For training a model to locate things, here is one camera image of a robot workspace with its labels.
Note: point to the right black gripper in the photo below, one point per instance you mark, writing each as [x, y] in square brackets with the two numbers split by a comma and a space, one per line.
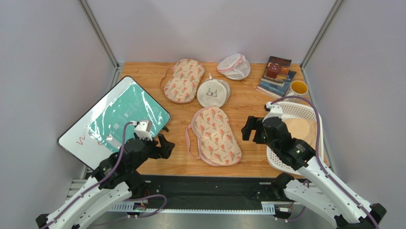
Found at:
[258, 131]

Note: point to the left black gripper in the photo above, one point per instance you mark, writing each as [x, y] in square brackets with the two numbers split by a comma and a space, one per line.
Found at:
[166, 149]

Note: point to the floral mesh laundry bag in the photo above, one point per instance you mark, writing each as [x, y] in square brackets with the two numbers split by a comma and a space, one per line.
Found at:
[182, 86]
[216, 143]

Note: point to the beige padded bra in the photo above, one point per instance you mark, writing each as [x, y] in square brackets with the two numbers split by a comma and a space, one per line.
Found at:
[302, 129]

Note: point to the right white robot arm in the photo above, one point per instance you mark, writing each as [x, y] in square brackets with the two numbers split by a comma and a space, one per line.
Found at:
[337, 204]

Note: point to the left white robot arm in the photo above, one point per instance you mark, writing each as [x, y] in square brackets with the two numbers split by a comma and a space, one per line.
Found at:
[116, 179]

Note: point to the bottom blue book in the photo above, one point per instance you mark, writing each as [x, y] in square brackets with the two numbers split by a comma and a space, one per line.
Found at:
[276, 90]

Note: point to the white perforated plastic basket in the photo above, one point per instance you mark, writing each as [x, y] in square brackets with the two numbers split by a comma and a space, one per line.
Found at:
[290, 110]

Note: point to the round white mesh bag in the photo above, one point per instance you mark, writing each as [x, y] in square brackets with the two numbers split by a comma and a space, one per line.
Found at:
[213, 92]

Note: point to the teal sheet in plastic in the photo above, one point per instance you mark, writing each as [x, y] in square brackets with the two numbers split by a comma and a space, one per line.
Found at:
[132, 104]

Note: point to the top book dark cover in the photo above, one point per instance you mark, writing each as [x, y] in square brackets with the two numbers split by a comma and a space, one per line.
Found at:
[276, 71]

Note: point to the white yellow-inside mug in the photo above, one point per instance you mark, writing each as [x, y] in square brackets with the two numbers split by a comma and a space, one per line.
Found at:
[297, 89]

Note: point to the white pink-trimmed mesh bag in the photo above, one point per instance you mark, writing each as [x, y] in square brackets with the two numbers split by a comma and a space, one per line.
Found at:
[234, 67]

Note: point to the white drawing board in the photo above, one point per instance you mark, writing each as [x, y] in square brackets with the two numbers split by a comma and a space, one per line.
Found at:
[78, 141]

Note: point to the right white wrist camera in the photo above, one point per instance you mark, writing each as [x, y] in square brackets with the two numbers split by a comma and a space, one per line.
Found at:
[273, 110]

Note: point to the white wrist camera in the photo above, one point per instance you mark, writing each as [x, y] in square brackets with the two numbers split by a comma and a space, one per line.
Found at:
[142, 129]
[273, 110]

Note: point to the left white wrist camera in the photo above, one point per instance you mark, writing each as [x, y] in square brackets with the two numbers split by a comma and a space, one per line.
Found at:
[142, 129]

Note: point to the aluminium frame rail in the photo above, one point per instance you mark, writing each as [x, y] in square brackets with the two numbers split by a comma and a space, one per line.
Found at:
[149, 207]

